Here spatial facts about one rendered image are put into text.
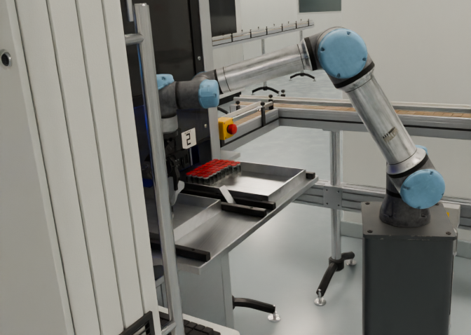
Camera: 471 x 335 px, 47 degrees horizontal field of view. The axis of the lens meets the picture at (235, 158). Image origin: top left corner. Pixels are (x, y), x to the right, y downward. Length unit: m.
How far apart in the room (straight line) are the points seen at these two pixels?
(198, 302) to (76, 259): 1.33
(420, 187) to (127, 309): 0.89
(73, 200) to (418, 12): 2.48
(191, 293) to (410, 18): 1.82
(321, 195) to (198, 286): 0.95
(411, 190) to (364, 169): 1.77
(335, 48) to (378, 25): 1.69
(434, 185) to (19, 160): 1.08
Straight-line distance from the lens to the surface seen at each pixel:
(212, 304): 2.15
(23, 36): 0.70
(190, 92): 1.43
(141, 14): 0.84
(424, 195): 1.51
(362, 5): 3.08
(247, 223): 1.48
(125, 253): 0.83
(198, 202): 1.62
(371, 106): 1.43
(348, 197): 2.67
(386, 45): 3.06
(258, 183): 1.77
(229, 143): 2.27
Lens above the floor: 1.49
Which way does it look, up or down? 17 degrees down
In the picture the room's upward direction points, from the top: 4 degrees counter-clockwise
